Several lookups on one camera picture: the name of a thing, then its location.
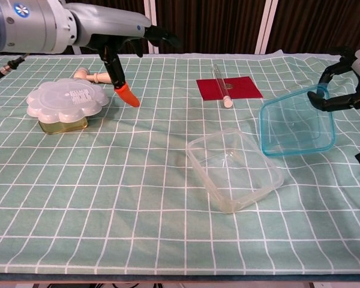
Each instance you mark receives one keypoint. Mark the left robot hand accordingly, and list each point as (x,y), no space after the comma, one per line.
(108,22)

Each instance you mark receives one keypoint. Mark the blue container lid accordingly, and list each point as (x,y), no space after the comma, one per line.
(265,141)

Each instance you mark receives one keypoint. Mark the clear plastic container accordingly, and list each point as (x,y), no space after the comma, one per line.
(228,207)

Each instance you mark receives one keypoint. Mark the white flower-shaped lid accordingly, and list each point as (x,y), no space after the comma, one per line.
(57,99)

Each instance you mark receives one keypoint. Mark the wooden massage hammer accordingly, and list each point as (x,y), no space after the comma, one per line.
(99,78)

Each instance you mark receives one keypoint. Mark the dark brown curtain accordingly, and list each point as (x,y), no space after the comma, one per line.
(222,24)

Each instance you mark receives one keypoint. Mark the yellow transparent container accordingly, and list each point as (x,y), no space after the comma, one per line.
(63,127)

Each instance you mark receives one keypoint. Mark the red square card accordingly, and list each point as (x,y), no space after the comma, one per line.
(246,87)

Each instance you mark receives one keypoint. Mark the glass tube with white stopper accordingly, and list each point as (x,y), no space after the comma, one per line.
(220,84)

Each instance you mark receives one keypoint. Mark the small round coin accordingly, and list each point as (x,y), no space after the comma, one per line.
(229,86)

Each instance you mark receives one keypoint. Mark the green checkered tablecloth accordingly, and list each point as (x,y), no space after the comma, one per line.
(108,210)

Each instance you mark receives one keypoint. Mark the white frame post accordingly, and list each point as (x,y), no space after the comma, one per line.
(151,9)
(77,50)
(265,24)

